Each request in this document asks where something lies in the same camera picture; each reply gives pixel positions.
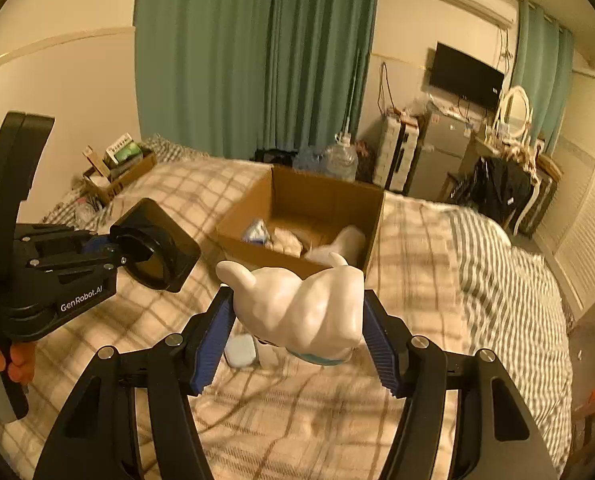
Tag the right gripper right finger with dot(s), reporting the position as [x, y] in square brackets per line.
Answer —
[496, 436]

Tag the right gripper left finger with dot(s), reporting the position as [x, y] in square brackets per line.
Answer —
[95, 434]

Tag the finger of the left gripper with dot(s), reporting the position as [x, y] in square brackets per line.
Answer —
[66, 269]
[56, 239]

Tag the black square case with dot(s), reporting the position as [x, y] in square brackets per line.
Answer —
[159, 253]

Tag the white rabbit figurine bottle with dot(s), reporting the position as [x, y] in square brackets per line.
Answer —
[319, 319]

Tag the blue tissue pack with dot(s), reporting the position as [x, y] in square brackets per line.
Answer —
[256, 233]

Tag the white mesh sock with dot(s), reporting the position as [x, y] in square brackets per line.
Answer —
[346, 248]

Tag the cream lace scrunchie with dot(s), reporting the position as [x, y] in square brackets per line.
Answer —
[286, 242]

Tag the white cylindrical tube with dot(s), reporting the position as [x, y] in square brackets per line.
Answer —
[267, 356]

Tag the left hand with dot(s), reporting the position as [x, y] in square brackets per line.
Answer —
[19, 362]

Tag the bedside cardboard box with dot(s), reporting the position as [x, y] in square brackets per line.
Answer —
[120, 178]

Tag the green checkered bedsheet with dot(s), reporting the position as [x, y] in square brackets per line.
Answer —
[512, 306]

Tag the green white book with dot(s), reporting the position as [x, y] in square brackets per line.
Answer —
[121, 150]

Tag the small white container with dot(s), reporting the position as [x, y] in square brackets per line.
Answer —
[240, 351]

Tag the beige plaid blanket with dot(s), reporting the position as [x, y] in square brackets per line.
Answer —
[285, 418]

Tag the white louvered wardrobe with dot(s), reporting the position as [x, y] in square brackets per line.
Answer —
[566, 234]

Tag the black jacket on chair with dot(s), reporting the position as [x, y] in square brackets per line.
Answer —
[499, 189]

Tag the brown cardboard box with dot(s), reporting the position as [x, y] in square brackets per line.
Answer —
[313, 206]

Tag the large green curtain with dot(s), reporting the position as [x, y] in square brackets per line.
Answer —
[230, 77]

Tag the silver mini fridge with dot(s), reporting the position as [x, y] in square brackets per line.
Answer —
[441, 146]

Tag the white suitcase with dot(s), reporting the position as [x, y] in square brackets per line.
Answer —
[397, 146]

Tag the large clear water jug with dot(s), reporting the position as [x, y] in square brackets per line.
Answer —
[341, 159]

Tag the white oval vanity mirror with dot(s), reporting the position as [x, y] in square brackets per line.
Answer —
[514, 116]

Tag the small green curtain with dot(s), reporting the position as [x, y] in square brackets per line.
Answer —
[543, 67]

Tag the black wall television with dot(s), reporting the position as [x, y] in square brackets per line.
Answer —
[466, 77]

